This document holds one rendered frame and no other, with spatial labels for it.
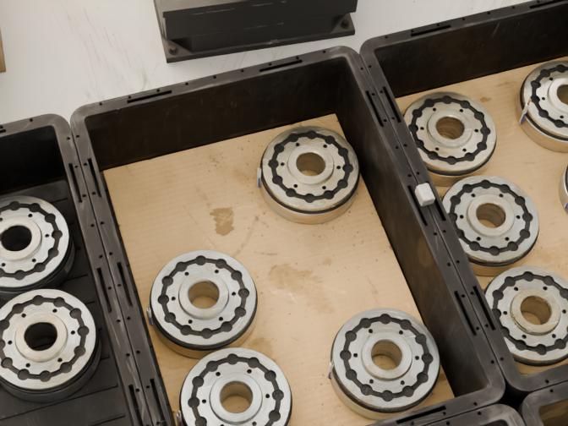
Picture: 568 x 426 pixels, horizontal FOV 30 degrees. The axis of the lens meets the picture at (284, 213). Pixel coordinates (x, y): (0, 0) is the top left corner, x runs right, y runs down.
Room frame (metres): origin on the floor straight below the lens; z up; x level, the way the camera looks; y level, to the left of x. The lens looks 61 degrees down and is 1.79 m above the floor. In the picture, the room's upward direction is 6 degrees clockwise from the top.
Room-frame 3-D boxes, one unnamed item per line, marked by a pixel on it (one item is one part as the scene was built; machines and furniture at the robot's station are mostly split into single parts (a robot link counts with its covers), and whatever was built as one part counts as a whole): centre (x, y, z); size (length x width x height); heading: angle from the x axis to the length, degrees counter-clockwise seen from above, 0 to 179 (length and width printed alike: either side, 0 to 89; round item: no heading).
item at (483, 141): (0.64, -0.17, 0.86); 0.10 x 0.10 x 0.01
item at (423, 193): (0.52, -0.13, 0.94); 0.02 x 0.01 x 0.01; 23
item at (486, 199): (0.54, -0.21, 0.86); 0.05 x 0.05 x 0.01
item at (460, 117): (0.64, -0.17, 0.86); 0.05 x 0.05 x 0.01
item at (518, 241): (0.54, -0.21, 0.86); 0.10 x 0.10 x 0.01
